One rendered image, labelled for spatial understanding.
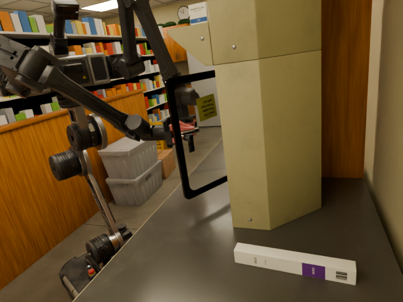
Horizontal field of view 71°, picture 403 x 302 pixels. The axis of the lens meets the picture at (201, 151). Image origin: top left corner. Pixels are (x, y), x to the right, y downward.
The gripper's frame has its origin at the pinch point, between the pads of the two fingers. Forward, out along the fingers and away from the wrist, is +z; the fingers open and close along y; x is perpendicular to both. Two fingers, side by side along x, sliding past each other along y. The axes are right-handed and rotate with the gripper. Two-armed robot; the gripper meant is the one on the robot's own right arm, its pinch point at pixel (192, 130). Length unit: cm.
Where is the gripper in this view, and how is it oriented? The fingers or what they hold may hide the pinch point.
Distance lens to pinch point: 96.1
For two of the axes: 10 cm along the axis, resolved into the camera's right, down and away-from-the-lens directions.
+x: 3.4, -3.4, 8.8
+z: 9.3, -0.1, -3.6
